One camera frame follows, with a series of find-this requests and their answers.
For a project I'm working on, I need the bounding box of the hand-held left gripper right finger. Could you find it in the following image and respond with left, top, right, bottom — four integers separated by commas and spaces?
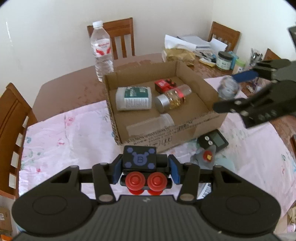
169, 154, 242, 202

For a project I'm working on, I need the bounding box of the clear plastic water bottle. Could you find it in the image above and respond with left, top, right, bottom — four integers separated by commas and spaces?
91, 20, 114, 82

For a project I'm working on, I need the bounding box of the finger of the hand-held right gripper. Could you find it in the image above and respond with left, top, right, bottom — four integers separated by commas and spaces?
212, 83, 278, 115
232, 59, 292, 83

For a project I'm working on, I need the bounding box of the green lid jar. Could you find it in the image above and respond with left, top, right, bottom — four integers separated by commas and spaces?
233, 59, 246, 75

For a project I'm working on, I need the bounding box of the pink floral cloth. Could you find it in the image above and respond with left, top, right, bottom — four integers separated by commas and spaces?
18, 77, 296, 210

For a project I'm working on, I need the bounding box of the gold tissue box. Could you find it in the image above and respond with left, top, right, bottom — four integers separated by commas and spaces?
162, 35, 196, 67

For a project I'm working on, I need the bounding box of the bundle of black pens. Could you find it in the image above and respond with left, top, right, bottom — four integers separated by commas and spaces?
198, 51, 217, 62

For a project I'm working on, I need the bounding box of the white bottle with green label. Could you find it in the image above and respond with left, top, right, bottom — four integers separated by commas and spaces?
115, 86, 153, 111

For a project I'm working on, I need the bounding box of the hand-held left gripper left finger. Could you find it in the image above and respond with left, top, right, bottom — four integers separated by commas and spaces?
49, 154, 123, 203

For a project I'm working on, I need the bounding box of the black digital timer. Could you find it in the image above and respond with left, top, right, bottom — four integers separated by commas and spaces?
197, 130, 229, 153

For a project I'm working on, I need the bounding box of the clear jar with gold contents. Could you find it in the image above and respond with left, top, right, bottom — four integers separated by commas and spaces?
154, 85, 192, 114

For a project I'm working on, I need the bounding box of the small clear jar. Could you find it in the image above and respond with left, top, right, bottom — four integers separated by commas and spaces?
218, 76, 240, 100

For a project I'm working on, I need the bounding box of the cardboard box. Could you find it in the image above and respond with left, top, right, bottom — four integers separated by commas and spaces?
103, 61, 228, 155

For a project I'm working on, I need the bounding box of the black toy train car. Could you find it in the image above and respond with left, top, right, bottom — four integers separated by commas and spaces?
120, 146, 173, 196

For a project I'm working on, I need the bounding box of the teal case with barcode label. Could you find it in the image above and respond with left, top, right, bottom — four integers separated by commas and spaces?
202, 158, 236, 200

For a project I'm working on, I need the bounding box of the clear bag with red item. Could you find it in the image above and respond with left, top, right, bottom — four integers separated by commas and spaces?
190, 146, 218, 171

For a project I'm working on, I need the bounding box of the red toy train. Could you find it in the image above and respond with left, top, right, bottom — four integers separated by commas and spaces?
154, 79, 177, 94

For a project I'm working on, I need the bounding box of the pen holder with pens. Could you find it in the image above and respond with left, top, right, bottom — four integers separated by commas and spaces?
250, 48, 264, 70

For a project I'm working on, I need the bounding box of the dark lid glass jar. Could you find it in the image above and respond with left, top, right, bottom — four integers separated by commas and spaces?
216, 51, 234, 71

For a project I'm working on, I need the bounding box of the brown cardboard carton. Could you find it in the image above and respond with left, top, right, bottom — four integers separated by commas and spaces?
0, 206, 13, 239

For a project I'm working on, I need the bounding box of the yellow sticky note pad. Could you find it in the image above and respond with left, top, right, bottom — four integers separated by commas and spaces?
199, 58, 217, 67

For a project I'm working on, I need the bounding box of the stack of papers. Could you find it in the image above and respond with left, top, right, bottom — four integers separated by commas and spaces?
177, 35, 228, 53

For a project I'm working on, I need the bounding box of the clear plastic container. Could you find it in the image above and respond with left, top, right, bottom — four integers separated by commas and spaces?
126, 113, 175, 137

